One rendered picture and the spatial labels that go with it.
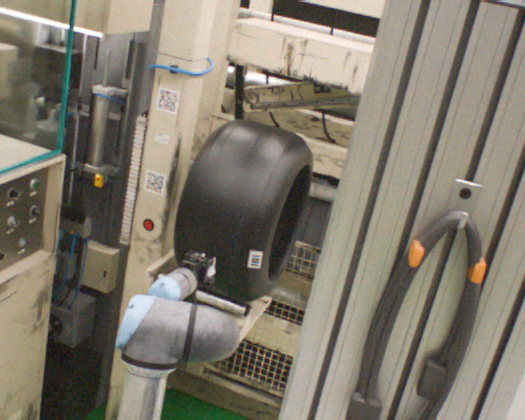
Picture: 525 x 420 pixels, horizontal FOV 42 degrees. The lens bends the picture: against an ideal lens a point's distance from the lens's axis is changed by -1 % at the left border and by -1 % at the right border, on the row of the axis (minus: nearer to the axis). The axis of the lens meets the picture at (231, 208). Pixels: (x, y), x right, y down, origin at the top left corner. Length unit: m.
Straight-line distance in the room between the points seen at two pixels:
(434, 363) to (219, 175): 1.40
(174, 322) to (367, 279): 0.66
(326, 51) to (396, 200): 1.67
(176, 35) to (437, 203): 1.63
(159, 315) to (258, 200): 0.78
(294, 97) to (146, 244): 0.76
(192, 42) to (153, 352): 1.17
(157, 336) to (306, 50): 1.32
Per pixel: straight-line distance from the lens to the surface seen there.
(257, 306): 2.60
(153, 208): 2.43
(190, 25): 2.26
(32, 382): 2.75
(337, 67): 2.39
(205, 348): 1.39
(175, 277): 1.78
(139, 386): 1.43
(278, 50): 2.43
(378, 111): 0.73
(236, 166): 2.12
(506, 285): 0.80
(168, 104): 2.32
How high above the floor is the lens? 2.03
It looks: 21 degrees down
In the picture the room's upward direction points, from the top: 11 degrees clockwise
